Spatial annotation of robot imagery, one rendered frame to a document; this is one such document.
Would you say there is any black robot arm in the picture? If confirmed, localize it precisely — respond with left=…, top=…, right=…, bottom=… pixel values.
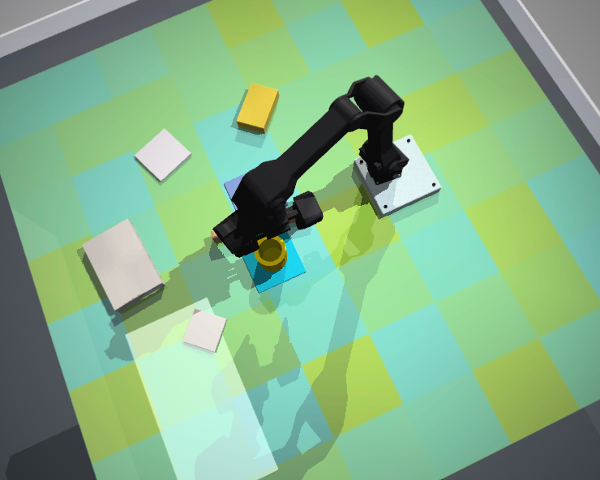
left=213, top=75, right=409, bottom=254

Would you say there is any yellow rectangular block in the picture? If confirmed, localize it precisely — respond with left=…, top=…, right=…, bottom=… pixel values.
left=237, top=83, right=279, bottom=134

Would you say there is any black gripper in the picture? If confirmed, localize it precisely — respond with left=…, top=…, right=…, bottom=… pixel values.
left=234, top=191, right=324, bottom=258

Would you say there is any orange wooden plank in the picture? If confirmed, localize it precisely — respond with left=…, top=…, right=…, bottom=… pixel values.
left=211, top=218, right=295, bottom=243

